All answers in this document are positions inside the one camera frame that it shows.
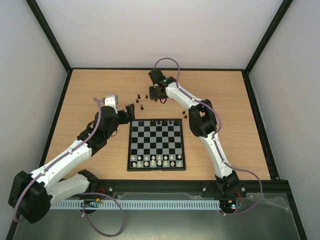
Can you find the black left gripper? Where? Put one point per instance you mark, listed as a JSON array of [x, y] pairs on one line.
[[131, 114]]

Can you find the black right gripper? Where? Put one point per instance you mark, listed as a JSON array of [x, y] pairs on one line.
[[153, 93]]

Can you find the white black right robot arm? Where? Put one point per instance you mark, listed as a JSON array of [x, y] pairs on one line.
[[202, 123]]

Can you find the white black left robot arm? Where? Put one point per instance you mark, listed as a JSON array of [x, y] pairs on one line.
[[33, 194]]

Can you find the black and white chessboard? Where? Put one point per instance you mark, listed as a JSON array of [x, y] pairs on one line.
[[146, 138]]

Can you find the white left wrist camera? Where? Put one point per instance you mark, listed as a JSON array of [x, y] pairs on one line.
[[111, 100]]

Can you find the white cable duct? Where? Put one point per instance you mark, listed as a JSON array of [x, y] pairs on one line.
[[76, 204]]

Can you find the black enclosure frame post left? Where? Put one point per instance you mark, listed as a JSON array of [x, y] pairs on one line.
[[43, 23]]

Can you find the black enclosure frame post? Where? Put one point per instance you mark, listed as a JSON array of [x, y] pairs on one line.
[[276, 20], [43, 23]]

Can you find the black aluminium rail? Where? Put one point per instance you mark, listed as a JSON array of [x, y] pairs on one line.
[[204, 188]]

